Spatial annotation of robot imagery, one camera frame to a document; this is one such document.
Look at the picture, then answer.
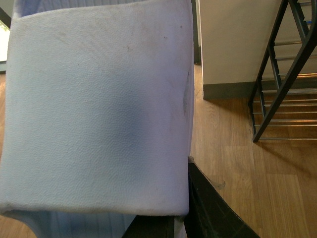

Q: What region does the black metal shoe rack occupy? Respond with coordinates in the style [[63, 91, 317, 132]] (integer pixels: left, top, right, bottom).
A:
[[248, 0, 317, 142]]

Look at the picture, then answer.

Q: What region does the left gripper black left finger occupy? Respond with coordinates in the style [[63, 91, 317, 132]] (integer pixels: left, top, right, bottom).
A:
[[122, 215, 174, 238]]

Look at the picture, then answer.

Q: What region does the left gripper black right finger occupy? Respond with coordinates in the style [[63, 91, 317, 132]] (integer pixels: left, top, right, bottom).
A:
[[185, 157, 259, 238]]

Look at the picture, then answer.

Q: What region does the light blue slide sandal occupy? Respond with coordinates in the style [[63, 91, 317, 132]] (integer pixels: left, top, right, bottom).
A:
[[0, 0, 194, 238]]

